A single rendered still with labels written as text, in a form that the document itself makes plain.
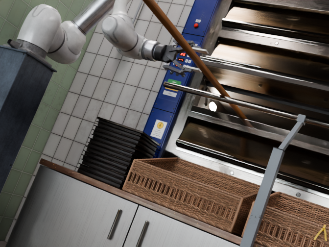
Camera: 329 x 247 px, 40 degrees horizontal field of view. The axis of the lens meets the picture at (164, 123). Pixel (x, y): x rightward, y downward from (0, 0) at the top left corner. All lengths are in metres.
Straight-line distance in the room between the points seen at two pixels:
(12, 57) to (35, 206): 0.72
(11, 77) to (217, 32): 1.28
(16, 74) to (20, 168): 1.00
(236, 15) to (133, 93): 0.78
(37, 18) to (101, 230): 1.02
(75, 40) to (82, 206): 0.84
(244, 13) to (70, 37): 1.06
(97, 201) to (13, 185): 0.99
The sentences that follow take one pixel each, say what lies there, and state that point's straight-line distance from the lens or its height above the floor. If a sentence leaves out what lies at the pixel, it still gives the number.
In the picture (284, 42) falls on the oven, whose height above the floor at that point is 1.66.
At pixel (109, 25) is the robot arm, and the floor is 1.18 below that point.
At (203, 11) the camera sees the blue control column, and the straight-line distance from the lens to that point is 2.86.
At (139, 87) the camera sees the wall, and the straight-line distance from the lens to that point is 2.83.
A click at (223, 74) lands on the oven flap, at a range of 2.56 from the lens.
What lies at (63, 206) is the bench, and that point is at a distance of 2.22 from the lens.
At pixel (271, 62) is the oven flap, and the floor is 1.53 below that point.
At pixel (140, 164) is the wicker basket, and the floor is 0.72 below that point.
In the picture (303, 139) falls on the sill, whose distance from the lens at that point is 2.44.
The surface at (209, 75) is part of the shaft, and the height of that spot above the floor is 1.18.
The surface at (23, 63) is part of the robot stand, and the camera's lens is 2.14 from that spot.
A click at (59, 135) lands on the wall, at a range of 3.03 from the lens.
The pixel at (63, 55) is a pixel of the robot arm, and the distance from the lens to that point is 2.39.
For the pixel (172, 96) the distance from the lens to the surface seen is 2.68.
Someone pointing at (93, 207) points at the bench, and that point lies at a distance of 2.12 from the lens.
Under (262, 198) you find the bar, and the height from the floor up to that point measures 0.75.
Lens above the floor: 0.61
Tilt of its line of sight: 9 degrees up
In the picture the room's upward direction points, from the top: 21 degrees clockwise
